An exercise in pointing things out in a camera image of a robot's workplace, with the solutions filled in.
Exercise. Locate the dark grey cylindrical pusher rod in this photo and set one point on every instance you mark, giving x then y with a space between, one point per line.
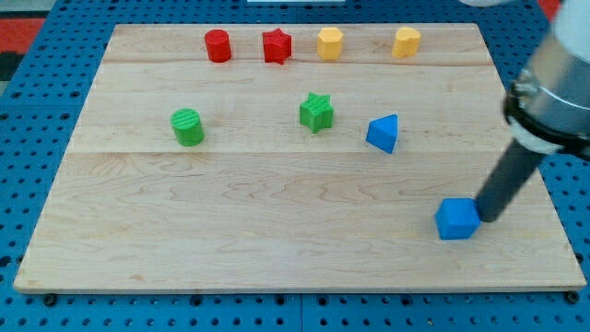
511 172

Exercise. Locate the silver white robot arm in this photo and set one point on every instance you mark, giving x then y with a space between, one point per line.
546 107

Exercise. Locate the blue triangle block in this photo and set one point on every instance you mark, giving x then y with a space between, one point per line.
382 133

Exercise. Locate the blue cube block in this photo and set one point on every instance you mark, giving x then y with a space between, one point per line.
457 218

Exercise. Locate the yellow heart block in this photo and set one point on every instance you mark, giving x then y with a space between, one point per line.
406 43

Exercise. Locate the green star block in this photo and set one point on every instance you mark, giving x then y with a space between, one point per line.
317 112

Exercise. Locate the yellow hexagon block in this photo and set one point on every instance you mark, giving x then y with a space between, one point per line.
329 43

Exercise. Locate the red star block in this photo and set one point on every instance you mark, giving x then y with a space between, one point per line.
277 46

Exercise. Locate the light wooden board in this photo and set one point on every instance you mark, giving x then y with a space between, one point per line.
264 205

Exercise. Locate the red cylinder block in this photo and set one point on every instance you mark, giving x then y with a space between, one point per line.
218 45

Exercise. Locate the green cylinder block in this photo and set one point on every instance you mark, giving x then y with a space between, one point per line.
187 127

